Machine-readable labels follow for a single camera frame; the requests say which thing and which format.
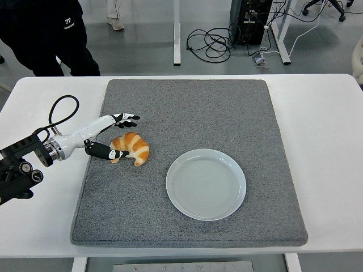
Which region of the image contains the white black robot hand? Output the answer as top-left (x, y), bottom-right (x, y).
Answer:
top-left (55, 112), bottom-right (141, 164)

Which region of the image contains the golden croissant bread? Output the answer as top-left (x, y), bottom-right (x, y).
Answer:
top-left (109, 131), bottom-right (150, 167)

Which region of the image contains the pale blue round plate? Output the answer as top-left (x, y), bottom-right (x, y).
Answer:
top-left (166, 148), bottom-right (247, 222)

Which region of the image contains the grey metal plate with screws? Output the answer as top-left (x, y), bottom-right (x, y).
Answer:
top-left (112, 261), bottom-right (255, 272)

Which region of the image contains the grey fabric mat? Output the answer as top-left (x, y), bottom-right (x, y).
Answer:
top-left (69, 79), bottom-right (309, 249)

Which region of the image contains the person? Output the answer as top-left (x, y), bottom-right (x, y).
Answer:
top-left (0, 0), bottom-right (102, 77)

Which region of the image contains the person's leg with light shoe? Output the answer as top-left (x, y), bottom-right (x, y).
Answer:
top-left (106, 0), bottom-right (125, 31)

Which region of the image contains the narrow white desk leg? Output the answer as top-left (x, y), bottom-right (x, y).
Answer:
top-left (172, 0), bottom-right (182, 67)

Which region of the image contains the white table leg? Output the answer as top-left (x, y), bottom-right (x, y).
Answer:
top-left (284, 253), bottom-right (302, 272)
top-left (70, 257), bottom-right (88, 272)

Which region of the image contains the metal floor socket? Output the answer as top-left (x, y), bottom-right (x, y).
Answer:
top-left (251, 55), bottom-right (269, 69)

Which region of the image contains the black computer tower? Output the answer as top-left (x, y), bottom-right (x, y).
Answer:
top-left (229, 0), bottom-right (273, 46)

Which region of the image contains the wide white desk leg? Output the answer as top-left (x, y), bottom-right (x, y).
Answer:
top-left (271, 0), bottom-right (292, 66)

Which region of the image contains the white curved chair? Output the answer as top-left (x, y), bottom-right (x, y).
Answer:
top-left (351, 36), bottom-right (363, 84)

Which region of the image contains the black office chair base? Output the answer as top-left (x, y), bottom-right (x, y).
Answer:
top-left (302, 0), bottom-right (355, 23)

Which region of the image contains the black cable bundle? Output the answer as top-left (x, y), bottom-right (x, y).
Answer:
top-left (186, 24), bottom-right (242, 62)

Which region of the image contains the white cable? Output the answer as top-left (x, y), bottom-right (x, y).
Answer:
top-left (259, 0), bottom-right (326, 57)

